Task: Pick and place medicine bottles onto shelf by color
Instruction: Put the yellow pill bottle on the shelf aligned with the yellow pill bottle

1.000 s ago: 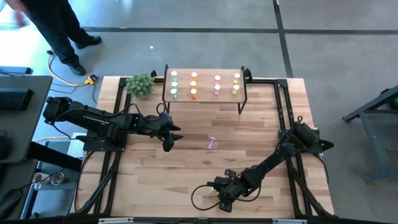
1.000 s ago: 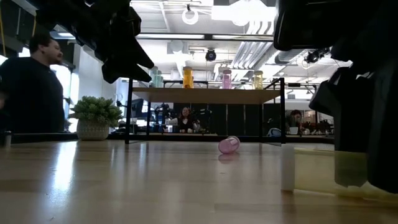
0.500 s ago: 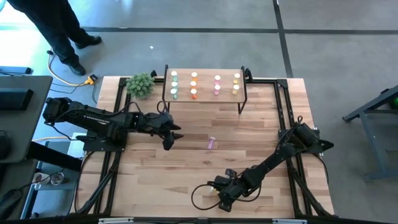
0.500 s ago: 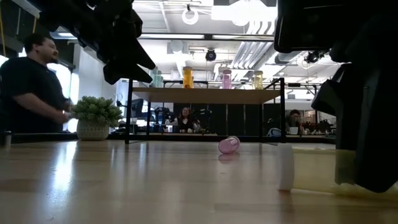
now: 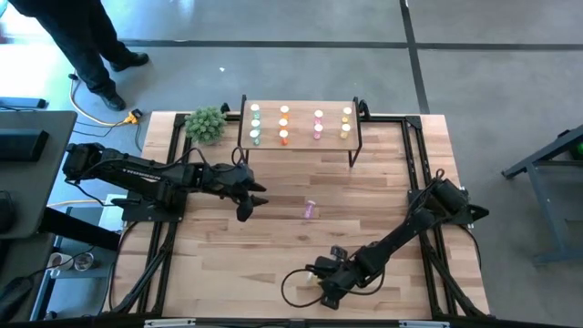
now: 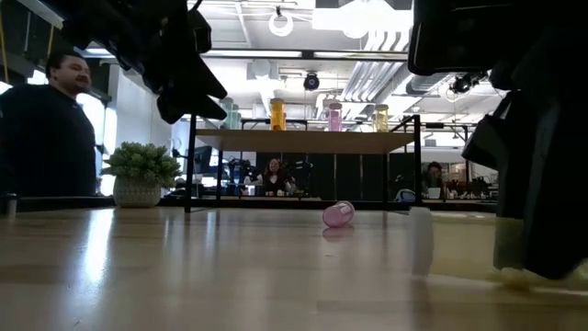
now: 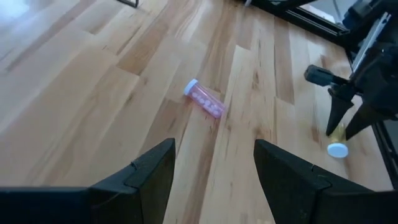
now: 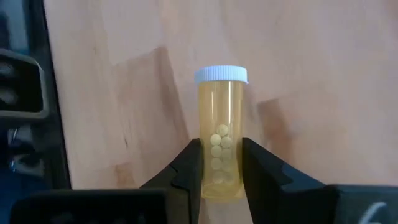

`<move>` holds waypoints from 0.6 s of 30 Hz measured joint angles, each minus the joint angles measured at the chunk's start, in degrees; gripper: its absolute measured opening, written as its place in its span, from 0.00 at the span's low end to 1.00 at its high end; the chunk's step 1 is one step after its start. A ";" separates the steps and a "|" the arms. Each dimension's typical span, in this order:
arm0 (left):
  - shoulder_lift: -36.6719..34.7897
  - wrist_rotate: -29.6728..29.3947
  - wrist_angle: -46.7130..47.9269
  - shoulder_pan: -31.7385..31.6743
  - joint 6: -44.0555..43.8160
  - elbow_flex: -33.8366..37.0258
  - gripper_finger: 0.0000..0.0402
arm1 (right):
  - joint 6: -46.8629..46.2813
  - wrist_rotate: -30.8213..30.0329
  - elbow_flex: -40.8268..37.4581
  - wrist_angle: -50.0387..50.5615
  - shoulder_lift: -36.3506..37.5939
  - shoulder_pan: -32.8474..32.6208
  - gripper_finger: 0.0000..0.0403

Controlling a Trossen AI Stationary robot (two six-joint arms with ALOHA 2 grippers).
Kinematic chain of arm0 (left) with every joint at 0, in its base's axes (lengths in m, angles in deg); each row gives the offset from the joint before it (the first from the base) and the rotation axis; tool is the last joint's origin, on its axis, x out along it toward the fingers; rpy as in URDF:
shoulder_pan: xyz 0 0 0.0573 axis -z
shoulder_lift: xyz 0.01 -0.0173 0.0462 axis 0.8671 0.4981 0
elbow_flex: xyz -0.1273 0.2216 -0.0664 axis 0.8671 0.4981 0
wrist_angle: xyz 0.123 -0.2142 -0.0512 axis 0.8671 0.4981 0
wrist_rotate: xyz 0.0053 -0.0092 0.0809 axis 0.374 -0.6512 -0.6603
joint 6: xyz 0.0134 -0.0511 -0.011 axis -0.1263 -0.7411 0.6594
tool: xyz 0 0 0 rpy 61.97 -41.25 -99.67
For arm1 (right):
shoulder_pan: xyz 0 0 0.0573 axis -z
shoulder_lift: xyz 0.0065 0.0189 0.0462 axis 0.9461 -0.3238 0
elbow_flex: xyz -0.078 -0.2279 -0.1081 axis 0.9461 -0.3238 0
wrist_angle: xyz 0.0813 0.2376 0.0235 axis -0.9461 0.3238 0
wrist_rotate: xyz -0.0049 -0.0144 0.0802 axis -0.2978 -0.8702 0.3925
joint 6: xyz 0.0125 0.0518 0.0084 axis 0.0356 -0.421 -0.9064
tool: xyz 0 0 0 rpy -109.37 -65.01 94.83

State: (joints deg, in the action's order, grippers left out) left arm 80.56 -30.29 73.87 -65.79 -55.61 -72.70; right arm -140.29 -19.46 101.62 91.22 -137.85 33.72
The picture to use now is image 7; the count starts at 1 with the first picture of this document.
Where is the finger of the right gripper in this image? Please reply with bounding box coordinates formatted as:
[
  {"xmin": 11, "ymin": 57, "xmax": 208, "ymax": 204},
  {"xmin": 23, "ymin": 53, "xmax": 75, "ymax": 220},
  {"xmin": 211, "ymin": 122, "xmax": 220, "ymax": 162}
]
[
  {"xmin": 345, "ymin": 103, "xmax": 389, "ymax": 141},
  {"xmin": 325, "ymin": 93, "xmax": 355, "ymax": 138}
]

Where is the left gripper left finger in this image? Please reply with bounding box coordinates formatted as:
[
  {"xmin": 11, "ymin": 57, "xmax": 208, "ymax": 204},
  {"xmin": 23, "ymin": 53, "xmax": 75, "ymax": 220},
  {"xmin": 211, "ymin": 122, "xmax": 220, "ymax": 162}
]
[{"xmin": 90, "ymin": 138, "xmax": 177, "ymax": 224}]

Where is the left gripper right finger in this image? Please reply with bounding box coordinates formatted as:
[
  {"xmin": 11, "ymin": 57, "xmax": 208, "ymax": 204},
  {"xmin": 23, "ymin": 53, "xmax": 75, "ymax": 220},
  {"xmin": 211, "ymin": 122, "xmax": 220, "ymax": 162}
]
[{"xmin": 253, "ymin": 139, "xmax": 373, "ymax": 224}]

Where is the yellow pill bottle white cap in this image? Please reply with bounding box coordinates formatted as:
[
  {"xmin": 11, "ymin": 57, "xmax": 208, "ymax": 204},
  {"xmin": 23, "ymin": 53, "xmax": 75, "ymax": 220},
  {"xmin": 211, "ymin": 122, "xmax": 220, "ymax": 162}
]
[{"xmin": 326, "ymin": 123, "xmax": 349, "ymax": 159}]

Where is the pink pill bottle white cap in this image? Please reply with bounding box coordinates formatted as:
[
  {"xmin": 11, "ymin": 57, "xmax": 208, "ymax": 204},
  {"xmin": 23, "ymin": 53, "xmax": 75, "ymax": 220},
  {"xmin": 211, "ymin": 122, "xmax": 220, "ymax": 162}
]
[{"xmin": 183, "ymin": 78, "xmax": 226, "ymax": 119}]

